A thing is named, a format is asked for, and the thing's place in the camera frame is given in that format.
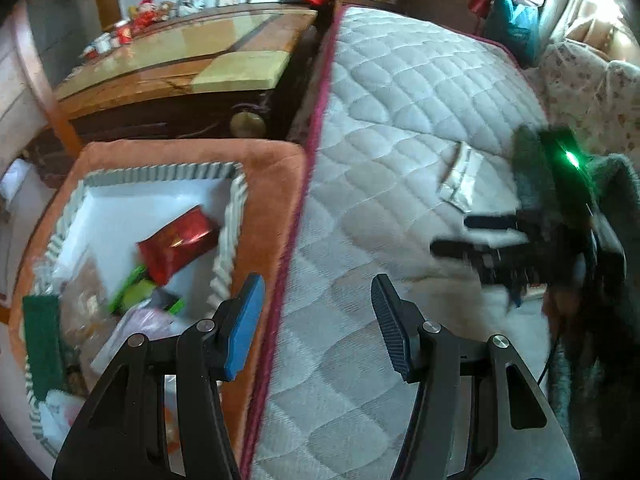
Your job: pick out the white quilted mattress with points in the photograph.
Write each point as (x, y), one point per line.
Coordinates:
(400, 110)

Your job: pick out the clear brown snack packet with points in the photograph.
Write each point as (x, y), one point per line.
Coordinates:
(85, 300)

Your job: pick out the white figurine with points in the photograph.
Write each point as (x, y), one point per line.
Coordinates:
(191, 4)

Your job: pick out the plain silver snack packet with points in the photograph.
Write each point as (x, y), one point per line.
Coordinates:
(462, 175)

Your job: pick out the round brass knob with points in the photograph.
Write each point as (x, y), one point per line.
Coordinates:
(246, 124)

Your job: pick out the red cup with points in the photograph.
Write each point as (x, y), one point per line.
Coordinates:
(124, 34)

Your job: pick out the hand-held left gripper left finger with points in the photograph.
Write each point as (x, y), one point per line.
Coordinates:
(245, 325)

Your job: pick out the white cups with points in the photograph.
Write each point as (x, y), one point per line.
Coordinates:
(102, 46)

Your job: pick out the floral cloth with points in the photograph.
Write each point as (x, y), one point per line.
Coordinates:
(575, 90)

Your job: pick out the grey fleece blanket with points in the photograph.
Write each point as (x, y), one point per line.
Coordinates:
(527, 175)

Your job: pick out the teal bag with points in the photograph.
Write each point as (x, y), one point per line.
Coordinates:
(515, 25)

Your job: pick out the beige cushion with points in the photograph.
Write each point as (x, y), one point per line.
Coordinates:
(585, 20)

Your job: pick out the orange plush stool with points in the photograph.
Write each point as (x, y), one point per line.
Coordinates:
(270, 200)

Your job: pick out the wooden table with glass top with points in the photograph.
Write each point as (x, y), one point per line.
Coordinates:
(200, 45)

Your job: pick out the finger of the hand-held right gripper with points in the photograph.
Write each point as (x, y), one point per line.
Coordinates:
(492, 222)
(465, 251)

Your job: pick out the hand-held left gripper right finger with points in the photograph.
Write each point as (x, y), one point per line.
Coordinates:
(395, 330)

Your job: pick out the red figurine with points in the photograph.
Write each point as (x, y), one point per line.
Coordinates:
(143, 14)

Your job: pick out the red snack packet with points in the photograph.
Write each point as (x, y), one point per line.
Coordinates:
(175, 245)

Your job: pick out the dark green snack packet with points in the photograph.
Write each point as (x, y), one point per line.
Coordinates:
(42, 340)

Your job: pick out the white pink snack packet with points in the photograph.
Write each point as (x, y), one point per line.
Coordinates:
(135, 330)

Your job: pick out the bright green snack packet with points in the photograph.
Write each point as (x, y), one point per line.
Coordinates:
(137, 292)

